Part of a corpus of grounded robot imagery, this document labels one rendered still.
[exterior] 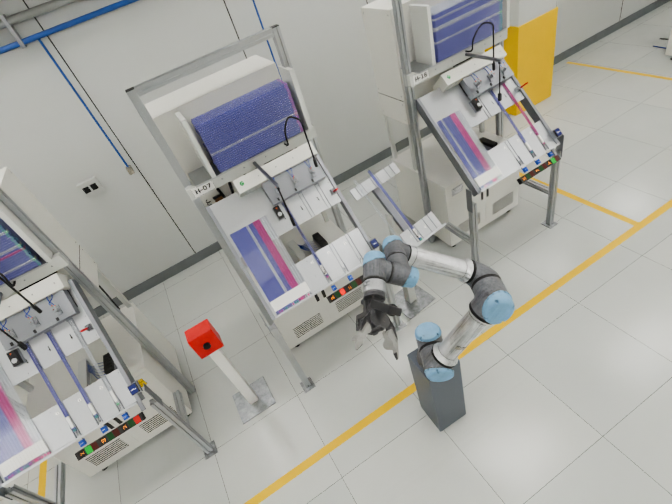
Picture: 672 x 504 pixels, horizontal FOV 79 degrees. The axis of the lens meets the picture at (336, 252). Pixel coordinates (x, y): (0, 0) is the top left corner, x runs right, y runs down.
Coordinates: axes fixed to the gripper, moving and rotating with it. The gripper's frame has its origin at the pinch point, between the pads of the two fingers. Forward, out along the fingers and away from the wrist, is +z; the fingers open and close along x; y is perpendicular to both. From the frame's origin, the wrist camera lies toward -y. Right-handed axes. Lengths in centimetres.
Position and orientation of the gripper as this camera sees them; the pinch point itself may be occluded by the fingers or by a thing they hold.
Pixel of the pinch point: (379, 355)
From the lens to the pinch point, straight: 123.3
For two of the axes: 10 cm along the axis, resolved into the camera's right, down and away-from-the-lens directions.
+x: -8.5, -3.1, -4.3
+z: -0.4, 8.5, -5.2
